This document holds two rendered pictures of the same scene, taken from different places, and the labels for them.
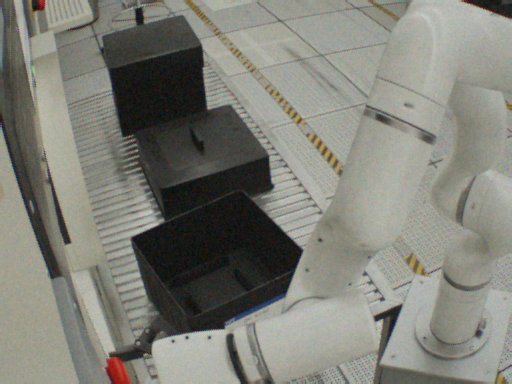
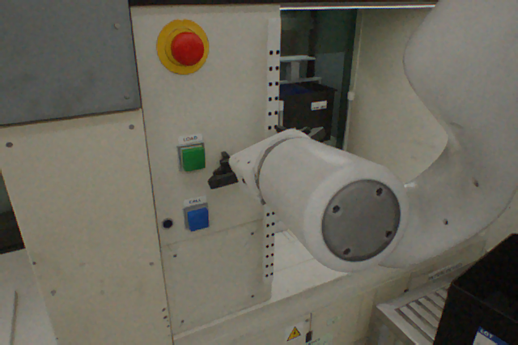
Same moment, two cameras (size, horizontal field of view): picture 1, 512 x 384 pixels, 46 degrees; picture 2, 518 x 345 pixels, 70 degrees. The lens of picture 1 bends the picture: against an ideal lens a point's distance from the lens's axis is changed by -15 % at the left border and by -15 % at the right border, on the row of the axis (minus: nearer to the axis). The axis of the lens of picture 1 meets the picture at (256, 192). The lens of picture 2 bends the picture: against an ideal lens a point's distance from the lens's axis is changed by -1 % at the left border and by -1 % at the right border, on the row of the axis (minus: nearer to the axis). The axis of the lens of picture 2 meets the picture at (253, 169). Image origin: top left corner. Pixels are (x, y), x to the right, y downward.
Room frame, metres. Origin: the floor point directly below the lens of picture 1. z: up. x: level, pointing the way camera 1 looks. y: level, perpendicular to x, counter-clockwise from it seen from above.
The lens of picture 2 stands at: (0.39, -0.33, 1.41)
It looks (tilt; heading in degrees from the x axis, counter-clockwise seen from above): 25 degrees down; 82
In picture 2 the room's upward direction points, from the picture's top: straight up
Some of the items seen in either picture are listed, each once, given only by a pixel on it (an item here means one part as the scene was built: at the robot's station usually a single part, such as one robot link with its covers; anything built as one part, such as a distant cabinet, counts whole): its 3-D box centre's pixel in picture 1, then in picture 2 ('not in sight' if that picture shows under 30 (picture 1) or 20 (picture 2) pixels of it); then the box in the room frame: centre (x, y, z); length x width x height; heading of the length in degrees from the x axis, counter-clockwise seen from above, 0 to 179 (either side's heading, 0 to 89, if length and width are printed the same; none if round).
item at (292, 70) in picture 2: not in sight; (290, 104); (0.70, 0.92, 1.06); 0.24 x 0.20 x 0.32; 18
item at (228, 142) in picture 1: (199, 153); not in sight; (1.49, 0.14, 0.83); 0.29 x 0.29 x 0.13; 19
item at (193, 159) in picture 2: not in sight; (193, 158); (0.38, 0.17, 1.20); 0.03 x 0.02 x 0.03; 18
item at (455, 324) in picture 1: (461, 299); not in sight; (0.85, -0.40, 0.85); 0.19 x 0.19 x 0.18
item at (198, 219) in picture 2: not in sight; (197, 218); (0.38, 0.17, 1.10); 0.03 x 0.02 x 0.03; 18
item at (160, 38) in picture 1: (152, 72); not in sight; (1.87, 0.28, 0.89); 0.29 x 0.29 x 0.25; 14
